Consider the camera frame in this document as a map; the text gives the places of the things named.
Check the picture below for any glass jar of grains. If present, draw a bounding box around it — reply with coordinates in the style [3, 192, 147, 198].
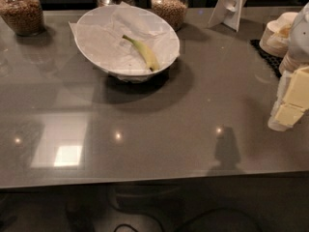
[0, 0, 44, 36]
[150, 0, 188, 31]

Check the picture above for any left glass jar of grains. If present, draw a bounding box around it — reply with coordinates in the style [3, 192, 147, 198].
[0, 0, 44, 36]

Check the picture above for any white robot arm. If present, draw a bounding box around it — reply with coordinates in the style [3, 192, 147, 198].
[267, 3, 309, 131]

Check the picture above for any right glass jar of grains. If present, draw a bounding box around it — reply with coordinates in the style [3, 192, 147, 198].
[150, 0, 188, 31]

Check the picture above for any white folded card stand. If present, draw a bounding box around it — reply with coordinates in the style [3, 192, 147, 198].
[208, 0, 247, 32]

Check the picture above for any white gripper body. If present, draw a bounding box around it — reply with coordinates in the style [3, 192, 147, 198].
[267, 71, 292, 131]

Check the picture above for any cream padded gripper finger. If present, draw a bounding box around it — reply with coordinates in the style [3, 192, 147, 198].
[283, 66, 309, 127]

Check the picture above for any white bowl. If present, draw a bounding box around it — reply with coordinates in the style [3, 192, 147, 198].
[72, 5, 181, 83]

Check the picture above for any stack of paper cups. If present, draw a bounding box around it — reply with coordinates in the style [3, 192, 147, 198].
[259, 12, 297, 58]

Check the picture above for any black floor cable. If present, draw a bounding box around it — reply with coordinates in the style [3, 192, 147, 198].
[107, 184, 264, 232]

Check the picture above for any black rubber mat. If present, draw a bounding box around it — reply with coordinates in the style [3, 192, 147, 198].
[250, 40, 282, 78]

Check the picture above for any white paper liner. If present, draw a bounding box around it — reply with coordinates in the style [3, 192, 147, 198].
[68, 1, 181, 81]

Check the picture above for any yellow green banana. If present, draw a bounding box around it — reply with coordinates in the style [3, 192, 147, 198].
[123, 35, 160, 72]

